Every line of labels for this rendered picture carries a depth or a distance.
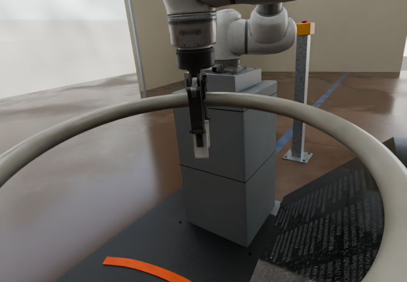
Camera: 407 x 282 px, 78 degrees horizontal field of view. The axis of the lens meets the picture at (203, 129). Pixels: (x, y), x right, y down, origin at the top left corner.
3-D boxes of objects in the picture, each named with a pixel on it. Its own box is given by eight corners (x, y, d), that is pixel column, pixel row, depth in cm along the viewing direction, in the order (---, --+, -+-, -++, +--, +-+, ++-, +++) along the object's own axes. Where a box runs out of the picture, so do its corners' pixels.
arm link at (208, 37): (162, 16, 42) (166, 52, 45) (215, 12, 41) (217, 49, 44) (172, 16, 50) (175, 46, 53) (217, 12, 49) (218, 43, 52)
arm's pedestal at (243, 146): (175, 225, 150) (155, 94, 123) (219, 184, 187) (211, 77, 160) (252, 261, 122) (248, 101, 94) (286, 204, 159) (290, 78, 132)
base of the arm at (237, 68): (196, 73, 117) (195, 61, 115) (214, 68, 136) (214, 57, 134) (233, 74, 110) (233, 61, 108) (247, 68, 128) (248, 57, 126)
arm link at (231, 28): (211, 57, 132) (210, 11, 124) (246, 57, 128) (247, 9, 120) (205, 60, 117) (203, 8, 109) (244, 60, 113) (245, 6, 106)
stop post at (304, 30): (312, 154, 220) (322, 20, 183) (306, 163, 205) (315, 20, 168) (289, 149, 232) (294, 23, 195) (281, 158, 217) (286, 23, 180)
